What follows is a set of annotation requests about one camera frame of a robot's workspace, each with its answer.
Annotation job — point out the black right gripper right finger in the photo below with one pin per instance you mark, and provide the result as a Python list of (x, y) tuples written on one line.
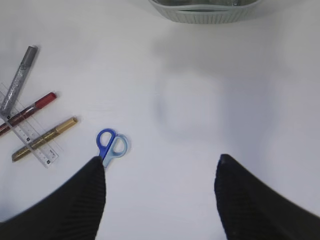
[(251, 210)]

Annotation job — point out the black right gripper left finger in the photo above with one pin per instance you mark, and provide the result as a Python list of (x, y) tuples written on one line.
[(72, 212)]

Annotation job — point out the blue scissors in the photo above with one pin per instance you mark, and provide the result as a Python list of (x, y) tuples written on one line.
[(108, 152)]

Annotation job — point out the gold glitter pen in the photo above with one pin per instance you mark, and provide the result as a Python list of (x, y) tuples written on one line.
[(42, 141)]

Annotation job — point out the clear plastic ruler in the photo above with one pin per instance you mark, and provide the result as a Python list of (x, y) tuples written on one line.
[(28, 130)]

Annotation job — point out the red glitter pen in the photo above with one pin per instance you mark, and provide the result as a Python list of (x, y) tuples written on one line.
[(18, 118)]

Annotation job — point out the silver glitter pen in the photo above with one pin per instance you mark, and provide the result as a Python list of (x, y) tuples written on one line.
[(18, 81)]

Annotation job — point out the green woven plastic basket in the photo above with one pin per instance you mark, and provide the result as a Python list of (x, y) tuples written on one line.
[(205, 11)]

